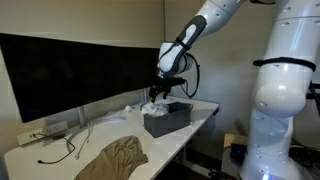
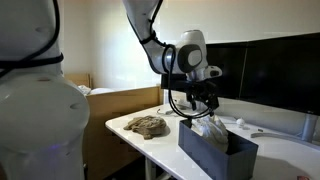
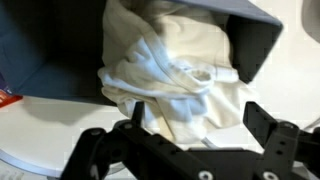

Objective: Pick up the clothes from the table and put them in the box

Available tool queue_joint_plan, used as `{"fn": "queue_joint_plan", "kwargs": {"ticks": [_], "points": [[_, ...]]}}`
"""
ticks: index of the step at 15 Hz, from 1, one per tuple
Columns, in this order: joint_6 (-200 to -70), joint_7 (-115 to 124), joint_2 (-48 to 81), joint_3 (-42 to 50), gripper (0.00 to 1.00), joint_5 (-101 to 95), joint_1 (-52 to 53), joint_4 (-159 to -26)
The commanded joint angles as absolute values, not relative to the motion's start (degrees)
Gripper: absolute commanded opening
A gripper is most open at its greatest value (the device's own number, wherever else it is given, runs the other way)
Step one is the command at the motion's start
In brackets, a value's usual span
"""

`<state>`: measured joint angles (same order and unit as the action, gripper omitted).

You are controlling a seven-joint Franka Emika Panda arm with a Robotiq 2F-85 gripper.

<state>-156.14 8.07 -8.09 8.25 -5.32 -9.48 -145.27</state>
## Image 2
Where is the thin black cable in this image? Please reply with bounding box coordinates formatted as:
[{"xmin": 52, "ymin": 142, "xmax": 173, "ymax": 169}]
[{"xmin": 156, "ymin": 107, "xmax": 176, "ymax": 116}]

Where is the white cloth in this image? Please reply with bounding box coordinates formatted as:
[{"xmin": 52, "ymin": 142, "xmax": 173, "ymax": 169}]
[{"xmin": 190, "ymin": 114, "xmax": 230, "ymax": 154}]

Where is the small white round gadget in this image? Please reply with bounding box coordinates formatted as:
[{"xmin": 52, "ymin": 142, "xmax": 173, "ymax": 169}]
[{"xmin": 235, "ymin": 117, "xmax": 246, "ymax": 128}]

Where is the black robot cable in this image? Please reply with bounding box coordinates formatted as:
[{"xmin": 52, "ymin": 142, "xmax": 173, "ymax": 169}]
[{"xmin": 0, "ymin": 0, "xmax": 219, "ymax": 119}]

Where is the white flat sheet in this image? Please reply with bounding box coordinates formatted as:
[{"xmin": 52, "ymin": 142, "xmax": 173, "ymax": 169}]
[{"xmin": 89, "ymin": 87, "xmax": 116, "ymax": 96}]

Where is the wooden board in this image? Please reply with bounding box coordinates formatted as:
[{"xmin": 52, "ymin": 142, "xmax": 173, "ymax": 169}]
[{"xmin": 64, "ymin": 73, "xmax": 93, "ymax": 89}]

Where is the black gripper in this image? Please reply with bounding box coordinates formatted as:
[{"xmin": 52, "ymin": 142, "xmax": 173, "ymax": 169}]
[{"xmin": 186, "ymin": 81, "xmax": 220, "ymax": 117}]

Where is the dark grey rectangular box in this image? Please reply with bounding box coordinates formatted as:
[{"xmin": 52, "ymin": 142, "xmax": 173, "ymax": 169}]
[{"xmin": 178, "ymin": 119, "xmax": 259, "ymax": 180}]

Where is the large black monitor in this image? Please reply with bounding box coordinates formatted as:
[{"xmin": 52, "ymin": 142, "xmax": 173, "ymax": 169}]
[{"xmin": 239, "ymin": 32, "xmax": 320, "ymax": 117}]

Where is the light wooden cabinet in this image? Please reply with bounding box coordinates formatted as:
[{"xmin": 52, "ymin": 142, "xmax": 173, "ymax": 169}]
[{"xmin": 79, "ymin": 85, "xmax": 164, "ymax": 180}]

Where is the brown crumpled cloth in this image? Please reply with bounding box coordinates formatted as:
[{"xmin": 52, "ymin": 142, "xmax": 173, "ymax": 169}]
[{"xmin": 123, "ymin": 115, "xmax": 168, "ymax": 140}]

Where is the crumpled white fabric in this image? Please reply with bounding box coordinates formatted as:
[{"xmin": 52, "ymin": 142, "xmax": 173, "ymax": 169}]
[{"xmin": 73, "ymin": 84, "xmax": 93, "ymax": 97}]

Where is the white table leg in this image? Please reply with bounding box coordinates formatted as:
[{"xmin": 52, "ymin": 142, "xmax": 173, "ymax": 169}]
[{"xmin": 144, "ymin": 156, "xmax": 174, "ymax": 180}]

